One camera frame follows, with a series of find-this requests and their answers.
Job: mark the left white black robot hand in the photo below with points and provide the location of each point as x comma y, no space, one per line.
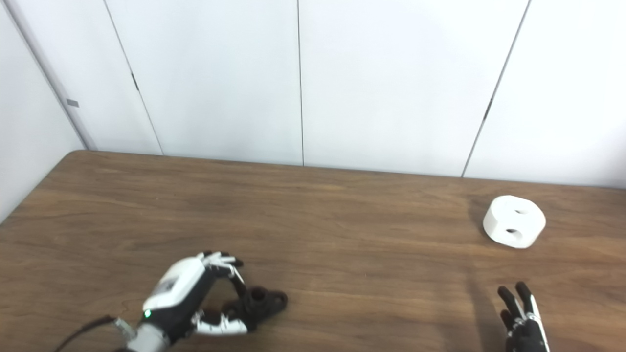
178,293

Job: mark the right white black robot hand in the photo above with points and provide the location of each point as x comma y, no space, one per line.
525,332

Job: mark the black flanged holder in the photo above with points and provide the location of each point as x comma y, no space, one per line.
266,303

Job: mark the round white piece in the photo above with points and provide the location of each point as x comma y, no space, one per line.
513,220

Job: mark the small grey wall tag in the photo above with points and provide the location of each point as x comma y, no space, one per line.
73,103

